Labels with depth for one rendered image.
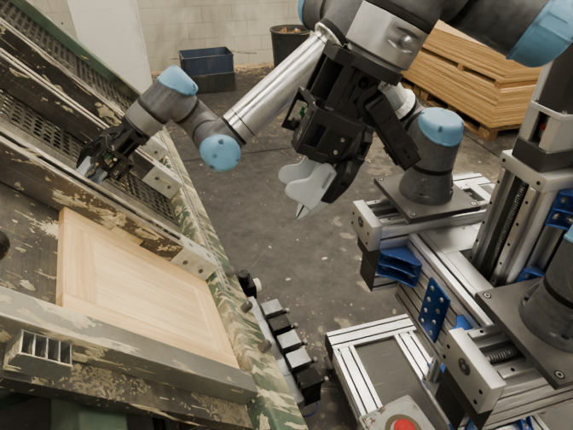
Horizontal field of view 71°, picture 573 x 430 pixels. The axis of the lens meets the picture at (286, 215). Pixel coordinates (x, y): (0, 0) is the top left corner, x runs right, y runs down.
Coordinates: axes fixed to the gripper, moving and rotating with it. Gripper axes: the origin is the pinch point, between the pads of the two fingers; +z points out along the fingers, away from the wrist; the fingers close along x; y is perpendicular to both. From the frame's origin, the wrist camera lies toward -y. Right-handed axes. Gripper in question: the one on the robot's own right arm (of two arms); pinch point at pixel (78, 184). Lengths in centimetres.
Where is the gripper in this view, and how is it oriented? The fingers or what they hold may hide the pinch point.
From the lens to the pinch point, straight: 103.5
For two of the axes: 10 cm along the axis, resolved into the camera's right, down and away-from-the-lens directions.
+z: -7.2, 6.8, 1.3
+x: 5.8, 4.8, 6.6
